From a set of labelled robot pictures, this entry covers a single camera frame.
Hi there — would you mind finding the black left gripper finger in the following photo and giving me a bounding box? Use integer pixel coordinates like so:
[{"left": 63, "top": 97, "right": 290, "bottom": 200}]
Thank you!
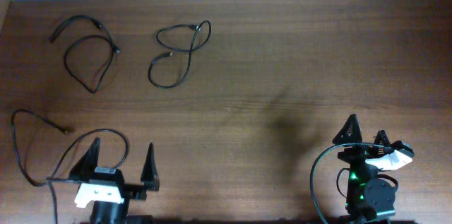
[
  {"left": 141, "top": 143, "right": 159, "bottom": 184},
  {"left": 69, "top": 138, "right": 100, "bottom": 180}
]

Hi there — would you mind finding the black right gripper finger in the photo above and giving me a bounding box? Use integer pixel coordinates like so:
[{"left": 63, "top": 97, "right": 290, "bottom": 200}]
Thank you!
[
  {"left": 373, "top": 130, "right": 391, "bottom": 155},
  {"left": 332, "top": 114, "right": 362, "bottom": 145}
]

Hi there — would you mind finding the thin black gold-tip cable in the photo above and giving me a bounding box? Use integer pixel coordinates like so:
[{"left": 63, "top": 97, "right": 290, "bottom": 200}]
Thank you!
[{"left": 10, "top": 109, "right": 76, "bottom": 187}]

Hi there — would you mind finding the thick black cable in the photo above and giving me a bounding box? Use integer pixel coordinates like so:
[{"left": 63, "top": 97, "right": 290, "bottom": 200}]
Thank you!
[{"left": 48, "top": 14, "right": 121, "bottom": 95}]

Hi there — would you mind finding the thin black USB cable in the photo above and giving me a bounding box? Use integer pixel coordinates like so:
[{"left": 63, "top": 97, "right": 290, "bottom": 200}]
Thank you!
[{"left": 148, "top": 20, "right": 212, "bottom": 90}]

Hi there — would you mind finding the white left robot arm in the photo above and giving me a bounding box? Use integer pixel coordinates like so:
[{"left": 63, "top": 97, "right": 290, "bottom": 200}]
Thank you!
[{"left": 69, "top": 138, "right": 160, "bottom": 223}]

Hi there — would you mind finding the black left camera cable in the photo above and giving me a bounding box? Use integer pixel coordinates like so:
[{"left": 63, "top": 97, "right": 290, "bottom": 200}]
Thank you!
[{"left": 45, "top": 128, "right": 130, "bottom": 224}]

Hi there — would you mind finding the black camera cable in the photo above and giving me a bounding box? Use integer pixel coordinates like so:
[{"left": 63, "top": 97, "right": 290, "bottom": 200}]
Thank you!
[
  {"left": 45, "top": 128, "right": 130, "bottom": 224},
  {"left": 309, "top": 142, "right": 389, "bottom": 224}
]

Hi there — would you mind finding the black right camera cable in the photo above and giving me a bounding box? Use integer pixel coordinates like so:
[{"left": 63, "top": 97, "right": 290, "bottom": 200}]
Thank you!
[{"left": 309, "top": 142, "right": 389, "bottom": 224}]

